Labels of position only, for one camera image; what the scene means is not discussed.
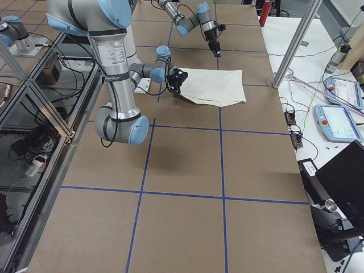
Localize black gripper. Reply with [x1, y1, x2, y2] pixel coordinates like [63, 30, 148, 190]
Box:
[167, 68, 188, 94]
[204, 27, 221, 58]

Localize cream long-sleeve cat shirt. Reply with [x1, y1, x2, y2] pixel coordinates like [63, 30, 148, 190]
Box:
[180, 68, 246, 107]

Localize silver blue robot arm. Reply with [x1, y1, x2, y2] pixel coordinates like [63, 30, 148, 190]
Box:
[47, 1, 188, 145]
[155, 1, 226, 58]

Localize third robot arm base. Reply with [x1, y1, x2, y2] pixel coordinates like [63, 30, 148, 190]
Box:
[1, 15, 43, 57]

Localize red fire extinguisher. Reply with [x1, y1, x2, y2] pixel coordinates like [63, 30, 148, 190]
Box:
[259, 0, 271, 27]

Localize orange black electronics board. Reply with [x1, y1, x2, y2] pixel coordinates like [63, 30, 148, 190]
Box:
[284, 111, 296, 126]

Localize far blue teach pendant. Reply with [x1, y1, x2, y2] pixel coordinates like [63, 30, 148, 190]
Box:
[324, 76, 363, 110]

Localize blue teach pendant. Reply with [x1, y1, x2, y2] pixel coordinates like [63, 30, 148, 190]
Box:
[314, 105, 363, 143]
[324, 76, 363, 110]

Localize near blue teach pendant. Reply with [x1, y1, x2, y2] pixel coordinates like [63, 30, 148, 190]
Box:
[314, 105, 363, 143]

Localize black monitor on stand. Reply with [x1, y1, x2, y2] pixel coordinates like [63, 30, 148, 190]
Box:
[298, 140, 363, 262]

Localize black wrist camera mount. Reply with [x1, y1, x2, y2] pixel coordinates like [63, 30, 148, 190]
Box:
[216, 24, 226, 32]

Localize aluminium frame post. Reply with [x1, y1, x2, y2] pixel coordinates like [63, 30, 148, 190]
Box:
[272, 0, 322, 89]

